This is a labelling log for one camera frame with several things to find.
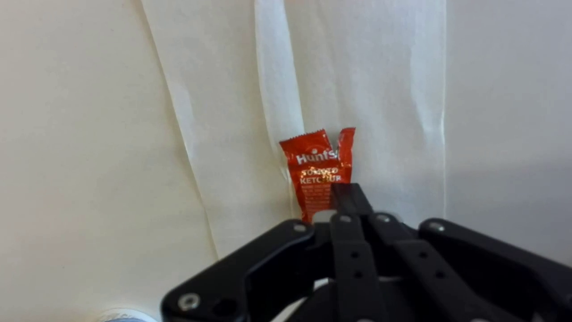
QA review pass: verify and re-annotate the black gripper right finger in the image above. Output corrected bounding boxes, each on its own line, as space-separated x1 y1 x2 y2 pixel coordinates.
348 183 572 322

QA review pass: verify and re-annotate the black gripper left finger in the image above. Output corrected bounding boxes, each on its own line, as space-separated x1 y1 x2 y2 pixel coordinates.
160 183 387 322

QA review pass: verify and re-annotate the orange ketchup sachet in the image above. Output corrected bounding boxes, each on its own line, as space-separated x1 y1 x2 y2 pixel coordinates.
278 125 358 226

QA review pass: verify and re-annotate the patterned white paper cup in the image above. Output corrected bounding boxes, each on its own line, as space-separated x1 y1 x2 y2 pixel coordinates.
97 306 162 322

